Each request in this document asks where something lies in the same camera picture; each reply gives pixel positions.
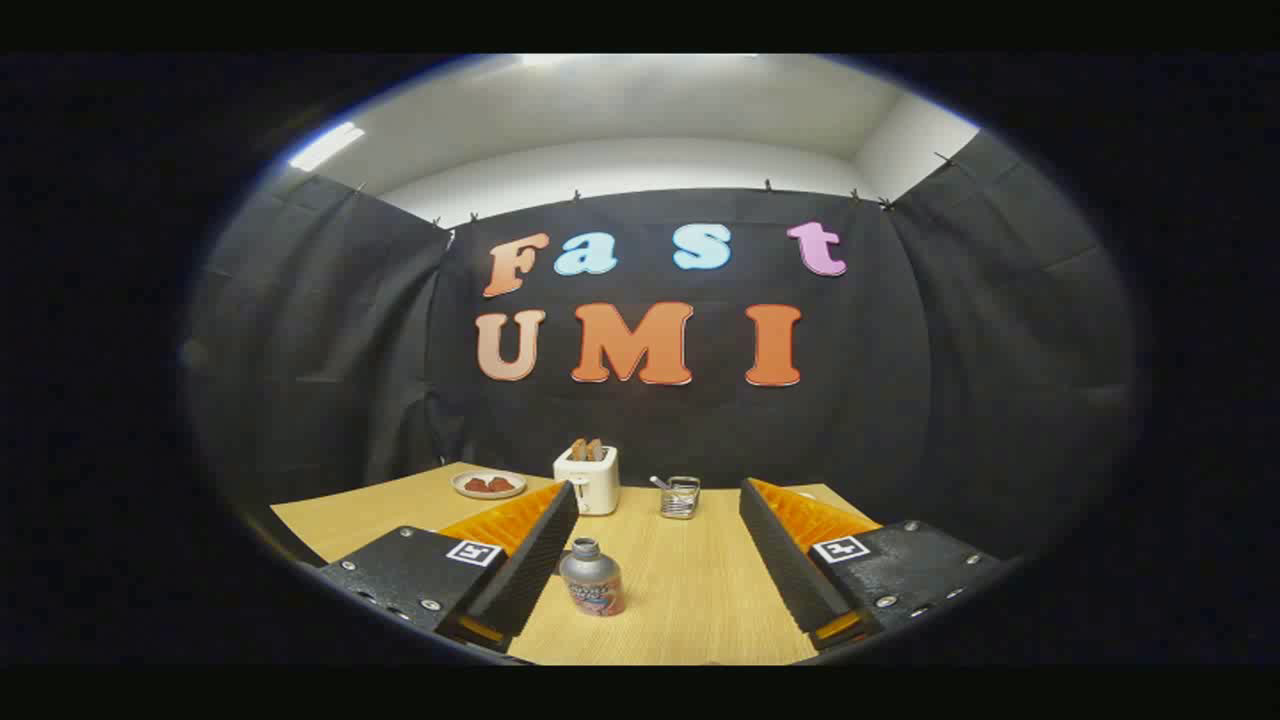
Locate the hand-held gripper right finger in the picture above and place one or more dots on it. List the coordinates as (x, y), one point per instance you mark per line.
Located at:
(785, 570)

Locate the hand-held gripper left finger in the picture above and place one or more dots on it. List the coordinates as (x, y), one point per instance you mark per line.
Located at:
(535, 570)

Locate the silver juice bottle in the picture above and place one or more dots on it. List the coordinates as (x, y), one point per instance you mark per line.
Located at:
(592, 580)

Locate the white plate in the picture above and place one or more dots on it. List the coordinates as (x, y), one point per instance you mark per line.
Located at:
(488, 492)

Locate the white toaster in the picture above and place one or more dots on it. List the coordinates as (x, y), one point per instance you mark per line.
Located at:
(590, 485)

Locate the wooden table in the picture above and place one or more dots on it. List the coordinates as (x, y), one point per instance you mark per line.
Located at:
(680, 600)

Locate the metal spoon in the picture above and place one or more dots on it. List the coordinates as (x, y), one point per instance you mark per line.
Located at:
(660, 483)

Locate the long ceiling light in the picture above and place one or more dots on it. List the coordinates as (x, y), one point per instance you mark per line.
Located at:
(326, 146)

